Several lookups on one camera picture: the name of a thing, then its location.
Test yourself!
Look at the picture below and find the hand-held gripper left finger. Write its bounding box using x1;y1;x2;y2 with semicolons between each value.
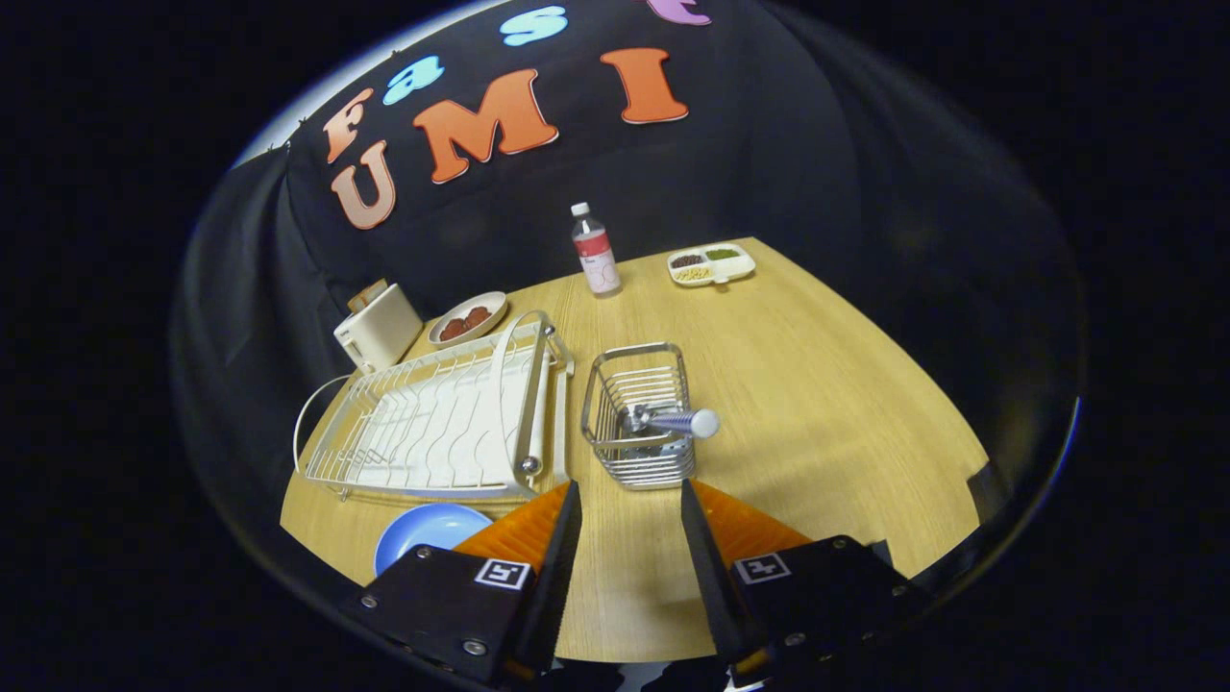
338;479;584;688

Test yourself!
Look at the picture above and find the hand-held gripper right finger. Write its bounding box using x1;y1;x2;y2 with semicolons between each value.
679;479;931;685

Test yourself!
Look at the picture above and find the metal wire basket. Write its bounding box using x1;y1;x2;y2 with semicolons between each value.
580;342;698;491

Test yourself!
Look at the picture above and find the blue plate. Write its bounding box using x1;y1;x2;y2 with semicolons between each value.
373;503;495;578

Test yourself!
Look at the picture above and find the blue checkered handle spoon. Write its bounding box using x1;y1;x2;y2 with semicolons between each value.
620;404;721;441

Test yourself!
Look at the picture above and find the white wire dish rack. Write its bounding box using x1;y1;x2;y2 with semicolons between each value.
293;309;576;503

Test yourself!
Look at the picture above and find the beige oval plate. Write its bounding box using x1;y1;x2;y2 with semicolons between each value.
428;291;508;347

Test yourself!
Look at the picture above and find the white toaster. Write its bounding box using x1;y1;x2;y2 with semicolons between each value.
332;283;425;374

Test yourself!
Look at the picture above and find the white divided snack tray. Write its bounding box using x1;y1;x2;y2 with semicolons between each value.
667;242;757;288

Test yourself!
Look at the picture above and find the clear bottle with red label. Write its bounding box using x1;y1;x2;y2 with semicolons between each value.
570;202;623;299

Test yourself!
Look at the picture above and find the black backdrop cloth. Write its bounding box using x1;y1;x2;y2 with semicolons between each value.
173;0;1087;616

